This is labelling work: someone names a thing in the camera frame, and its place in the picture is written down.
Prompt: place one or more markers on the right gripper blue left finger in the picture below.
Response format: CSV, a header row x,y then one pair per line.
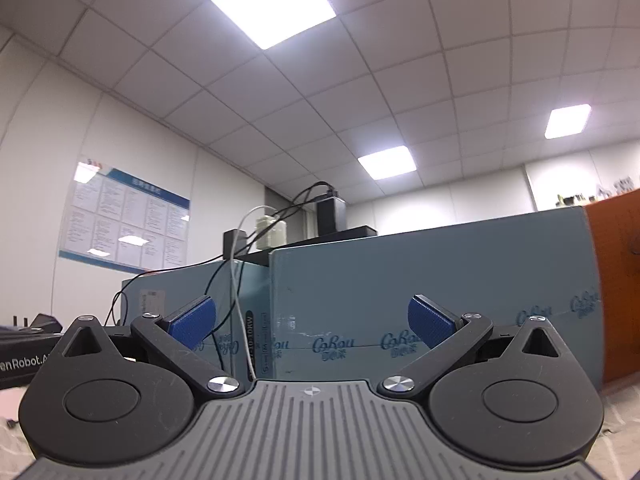
x,y
193,322

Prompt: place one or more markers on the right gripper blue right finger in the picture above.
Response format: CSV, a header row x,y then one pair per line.
x,y
430,322

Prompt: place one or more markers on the large blue carton box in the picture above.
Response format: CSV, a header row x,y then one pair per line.
x,y
362,309

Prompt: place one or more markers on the black shelf board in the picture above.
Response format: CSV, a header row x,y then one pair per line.
x,y
261,257

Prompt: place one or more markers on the black power adapter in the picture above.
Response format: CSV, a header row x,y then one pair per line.
x,y
331,216

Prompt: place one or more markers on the black robot packaging box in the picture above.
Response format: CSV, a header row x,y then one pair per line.
x,y
23,350

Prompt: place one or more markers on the orange board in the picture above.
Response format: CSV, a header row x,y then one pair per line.
x,y
614,225

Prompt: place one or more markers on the wall information poster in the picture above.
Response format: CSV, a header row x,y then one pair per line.
x,y
118,221

